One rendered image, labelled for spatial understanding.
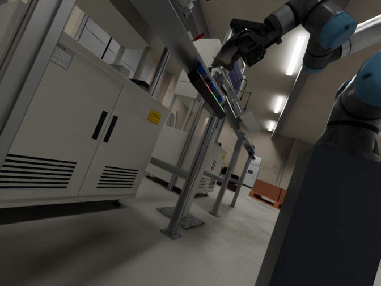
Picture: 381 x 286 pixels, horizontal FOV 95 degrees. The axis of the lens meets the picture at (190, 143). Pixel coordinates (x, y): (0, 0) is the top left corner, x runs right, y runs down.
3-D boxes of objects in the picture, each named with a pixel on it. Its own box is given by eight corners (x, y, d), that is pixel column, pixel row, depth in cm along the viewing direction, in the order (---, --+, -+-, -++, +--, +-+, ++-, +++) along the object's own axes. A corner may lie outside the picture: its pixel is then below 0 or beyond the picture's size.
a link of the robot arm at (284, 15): (280, -1, 51) (279, 22, 58) (265, 9, 52) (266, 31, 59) (296, 13, 48) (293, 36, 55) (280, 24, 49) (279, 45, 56)
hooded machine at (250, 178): (240, 183, 802) (249, 155, 811) (253, 188, 779) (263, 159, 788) (238, 183, 734) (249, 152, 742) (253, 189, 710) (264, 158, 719)
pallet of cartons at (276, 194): (308, 218, 406) (314, 200, 409) (312, 224, 329) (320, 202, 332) (254, 195, 473) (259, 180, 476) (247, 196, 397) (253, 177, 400)
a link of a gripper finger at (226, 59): (215, 70, 55) (241, 51, 53) (207, 58, 58) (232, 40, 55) (217, 76, 58) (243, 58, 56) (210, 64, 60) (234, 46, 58)
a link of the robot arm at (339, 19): (347, 48, 51) (322, 25, 55) (367, 15, 41) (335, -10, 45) (320, 64, 53) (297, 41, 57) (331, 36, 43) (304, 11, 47)
